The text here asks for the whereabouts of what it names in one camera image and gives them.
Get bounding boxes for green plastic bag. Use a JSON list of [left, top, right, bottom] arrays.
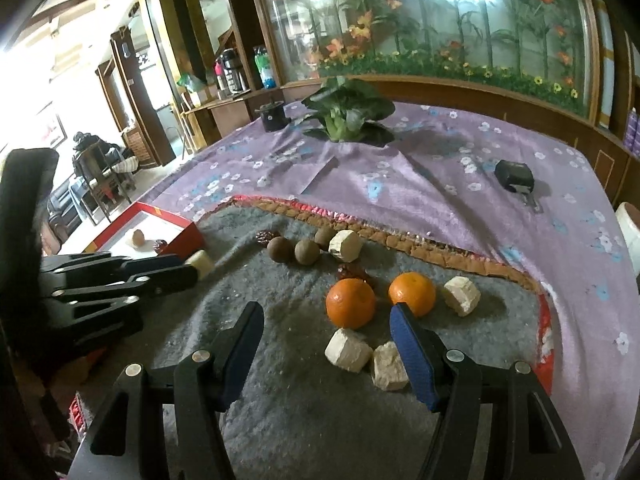
[[176, 72, 207, 92]]

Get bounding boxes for green plastic bottle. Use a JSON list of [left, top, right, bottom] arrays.
[[252, 46, 278, 91]]

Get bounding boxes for black round cup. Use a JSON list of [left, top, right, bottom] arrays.
[[255, 101, 291, 133]]

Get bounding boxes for orange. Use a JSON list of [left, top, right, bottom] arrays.
[[388, 272, 437, 318], [326, 278, 377, 331]]

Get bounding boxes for black key fob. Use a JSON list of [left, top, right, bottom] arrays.
[[494, 159, 546, 213]]

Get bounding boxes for small cardboard box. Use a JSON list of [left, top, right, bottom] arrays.
[[186, 87, 218, 107]]

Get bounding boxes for grey felt mat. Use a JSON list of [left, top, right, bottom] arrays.
[[70, 195, 556, 480]]

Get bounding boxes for steel thermos jug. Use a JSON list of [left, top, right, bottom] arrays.
[[219, 49, 251, 96]]

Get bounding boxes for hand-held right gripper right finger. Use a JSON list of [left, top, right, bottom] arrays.
[[390, 303, 583, 480]]

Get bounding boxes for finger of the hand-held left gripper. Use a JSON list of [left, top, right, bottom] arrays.
[[45, 264, 198, 351], [40, 252, 186, 281]]

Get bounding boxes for glass panel with flowers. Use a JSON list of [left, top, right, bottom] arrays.
[[255, 0, 601, 121]]

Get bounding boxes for purple floral tablecloth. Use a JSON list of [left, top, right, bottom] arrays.
[[150, 100, 640, 480]]

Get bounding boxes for red tray box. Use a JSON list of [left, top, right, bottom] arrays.
[[95, 202, 206, 261]]

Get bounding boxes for green bok choy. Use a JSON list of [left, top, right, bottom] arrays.
[[301, 76, 396, 148]]

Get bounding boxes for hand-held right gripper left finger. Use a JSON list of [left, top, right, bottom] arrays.
[[67, 302, 265, 480]]

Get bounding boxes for framed wall picture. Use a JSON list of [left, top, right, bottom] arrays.
[[37, 102, 68, 151]]

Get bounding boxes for wooden counter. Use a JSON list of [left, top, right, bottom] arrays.
[[177, 85, 281, 153]]

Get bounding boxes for wooden chair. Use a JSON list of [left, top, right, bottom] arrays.
[[72, 137, 138, 223]]

